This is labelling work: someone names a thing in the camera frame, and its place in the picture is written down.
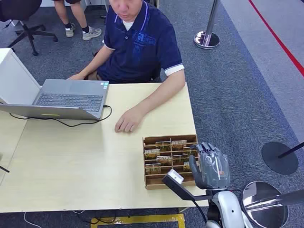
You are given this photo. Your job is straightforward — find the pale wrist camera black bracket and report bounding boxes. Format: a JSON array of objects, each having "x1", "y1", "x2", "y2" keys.
[{"x1": 162, "y1": 169, "x2": 212, "y2": 202}]

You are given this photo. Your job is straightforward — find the red floor tape line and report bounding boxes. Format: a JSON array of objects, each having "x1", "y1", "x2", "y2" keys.
[{"x1": 247, "y1": 0, "x2": 304, "y2": 78}]

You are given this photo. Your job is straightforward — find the wooden card holder box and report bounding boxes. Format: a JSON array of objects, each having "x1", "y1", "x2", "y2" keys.
[{"x1": 143, "y1": 134, "x2": 199, "y2": 190}]

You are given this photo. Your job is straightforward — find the chrome stanchion base with pole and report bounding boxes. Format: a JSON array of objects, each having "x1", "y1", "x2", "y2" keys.
[{"x1": 241, "y1": 181, "x2": 304, "y2": 228}]

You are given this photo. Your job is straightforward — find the grey open laptop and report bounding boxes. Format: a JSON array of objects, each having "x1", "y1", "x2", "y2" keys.
[{"x1": 0, "y1": 79, "x2": 109, "y2": 121}]

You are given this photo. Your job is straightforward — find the seated person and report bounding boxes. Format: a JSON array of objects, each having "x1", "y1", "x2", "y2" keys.
[{"x1": 67, "y1": 0, "x2": 186, "y2": 133}]

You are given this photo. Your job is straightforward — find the person's left hand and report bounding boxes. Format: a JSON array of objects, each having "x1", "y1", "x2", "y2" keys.
[{"x1": 115, "y1": 105, "x2": 146, "y2": 133}]

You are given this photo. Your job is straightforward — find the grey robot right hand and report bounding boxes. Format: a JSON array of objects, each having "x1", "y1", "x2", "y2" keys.
[{"x1": 189, "y1": 142, "x2": 231, "y2": 190}]

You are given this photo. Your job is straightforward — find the white cabinet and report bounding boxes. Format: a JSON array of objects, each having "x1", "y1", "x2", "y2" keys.
[{"x1": 0, "y1": 48, "x2": 41, "y2": 105}]

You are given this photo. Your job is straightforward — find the yellow floor tape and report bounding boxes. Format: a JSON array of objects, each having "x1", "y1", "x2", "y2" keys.
[{"x1": 90, "y1": 213, "x2": 186, "y2": 228}]

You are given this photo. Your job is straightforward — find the black office chair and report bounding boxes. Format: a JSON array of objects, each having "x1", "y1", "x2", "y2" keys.
[{"x1": 0, "y1": 0, "x2": 58, "y2": 57}]

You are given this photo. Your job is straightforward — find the white floor cable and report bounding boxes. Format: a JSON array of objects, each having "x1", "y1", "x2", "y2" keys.
[{"x1": 23, "y1": 212, "x2": 43, "y2": 228}]

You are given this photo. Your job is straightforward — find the black floor cable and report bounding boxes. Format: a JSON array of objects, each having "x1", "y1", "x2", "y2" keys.
[{"x1": 72, "y1": 210, "x2": 117, "y2": 225}]

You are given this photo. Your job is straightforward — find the person's right hand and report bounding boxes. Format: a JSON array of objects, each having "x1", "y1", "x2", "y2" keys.
[{"x1": 67, "y1": 72, "x2": 86, "y2": 81}]

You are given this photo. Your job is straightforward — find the black laptop cable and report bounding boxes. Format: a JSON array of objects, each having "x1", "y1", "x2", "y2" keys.
[{"x1": 9, "y1": 104, "x2": 112, "y2": 128}]

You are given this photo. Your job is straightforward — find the upright chrome stanchion post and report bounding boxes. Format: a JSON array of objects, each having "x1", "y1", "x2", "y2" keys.
[{"x1": 193, "y1": 0, "x2": 220, "y2": 50}]

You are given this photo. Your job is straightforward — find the standing person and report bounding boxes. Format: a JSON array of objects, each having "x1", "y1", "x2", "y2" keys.
[{"x1": 52, "y1": 0, "x2": 102, "y2": 41}]

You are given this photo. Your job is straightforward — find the black stanchion base with pole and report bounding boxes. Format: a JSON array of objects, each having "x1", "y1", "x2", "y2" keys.
[{"x1": 261, "y1": 141, "x2": 304, "y2": 176}]

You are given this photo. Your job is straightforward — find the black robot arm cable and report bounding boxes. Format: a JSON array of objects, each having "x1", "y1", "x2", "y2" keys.
[{"x1": 192, "y1": 199, "x2": 207, "y2": 225}]

